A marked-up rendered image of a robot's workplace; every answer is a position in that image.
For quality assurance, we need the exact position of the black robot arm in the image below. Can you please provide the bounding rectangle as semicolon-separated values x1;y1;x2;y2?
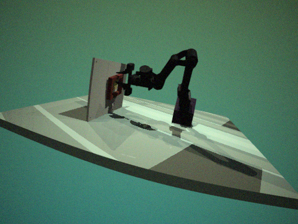
133;48;198;108

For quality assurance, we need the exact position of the dark red rectangular picture frame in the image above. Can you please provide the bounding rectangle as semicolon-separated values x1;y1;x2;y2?
107;74;124;100

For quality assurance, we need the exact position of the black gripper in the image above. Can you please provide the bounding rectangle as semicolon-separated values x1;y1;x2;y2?
116;63;140;96

